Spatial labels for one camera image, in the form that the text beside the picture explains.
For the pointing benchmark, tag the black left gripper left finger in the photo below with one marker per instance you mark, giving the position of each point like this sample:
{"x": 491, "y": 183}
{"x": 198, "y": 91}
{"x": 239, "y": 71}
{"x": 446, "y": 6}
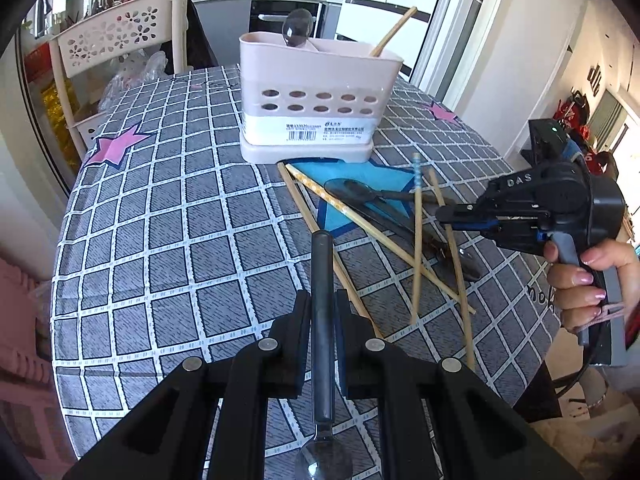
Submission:
{"x": 207, "y": 420}

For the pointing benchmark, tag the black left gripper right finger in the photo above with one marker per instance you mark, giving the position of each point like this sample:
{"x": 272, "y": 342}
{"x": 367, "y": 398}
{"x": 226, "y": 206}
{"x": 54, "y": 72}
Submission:
{"x": 437, "y": 420}

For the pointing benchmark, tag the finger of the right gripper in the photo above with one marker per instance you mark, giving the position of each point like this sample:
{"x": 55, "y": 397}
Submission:
{"x": 469, "y": 217}

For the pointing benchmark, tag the blue chopstick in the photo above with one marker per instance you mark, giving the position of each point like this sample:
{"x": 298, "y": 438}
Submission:
{"x": 418, "y": 231}

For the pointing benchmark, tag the yellow patterned chopstick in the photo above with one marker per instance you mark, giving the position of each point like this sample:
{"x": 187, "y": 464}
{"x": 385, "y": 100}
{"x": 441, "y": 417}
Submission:
{"x": 378, "y": 235}

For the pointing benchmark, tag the black handled spoon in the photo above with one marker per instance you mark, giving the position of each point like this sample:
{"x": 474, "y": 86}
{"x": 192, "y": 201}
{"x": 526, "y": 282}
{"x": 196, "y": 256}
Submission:
{"x": 322, "y": 457}

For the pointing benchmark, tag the long plain wooden chopstick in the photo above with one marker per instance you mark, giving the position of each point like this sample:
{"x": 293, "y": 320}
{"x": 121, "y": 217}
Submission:
{"x": 337, "y": 266}

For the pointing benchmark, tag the kitchen faucet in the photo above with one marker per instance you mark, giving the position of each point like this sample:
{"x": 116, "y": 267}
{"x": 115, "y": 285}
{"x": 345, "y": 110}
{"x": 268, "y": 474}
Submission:
{"x": 42, "y": 8}

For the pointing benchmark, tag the person's right hand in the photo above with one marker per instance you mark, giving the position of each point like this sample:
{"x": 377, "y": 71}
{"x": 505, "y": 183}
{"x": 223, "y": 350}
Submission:
{"x": 576, "y": 295}

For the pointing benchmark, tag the grey checked tablecloth with stars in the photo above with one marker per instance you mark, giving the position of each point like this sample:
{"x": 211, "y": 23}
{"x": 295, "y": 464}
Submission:
{"x": 182, "y": 248}

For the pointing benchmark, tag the pink plastic utensil holder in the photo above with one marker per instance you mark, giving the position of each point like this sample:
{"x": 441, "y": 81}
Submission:
{"x": 324, "y": 99}

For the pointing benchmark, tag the white refrigerator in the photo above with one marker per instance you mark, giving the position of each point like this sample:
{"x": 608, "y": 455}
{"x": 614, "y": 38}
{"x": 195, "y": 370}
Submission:
{"x": 368, "y": 21}

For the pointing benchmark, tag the spoon standing in holder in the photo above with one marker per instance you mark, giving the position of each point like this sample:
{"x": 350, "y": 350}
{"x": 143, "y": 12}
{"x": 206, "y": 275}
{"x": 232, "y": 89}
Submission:
{"x": 297, "y": 28}

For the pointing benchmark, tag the built-in black oven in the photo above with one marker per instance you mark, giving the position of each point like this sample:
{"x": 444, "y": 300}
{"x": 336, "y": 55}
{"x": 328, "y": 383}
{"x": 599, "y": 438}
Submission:
{"x": 269, "y": 15}

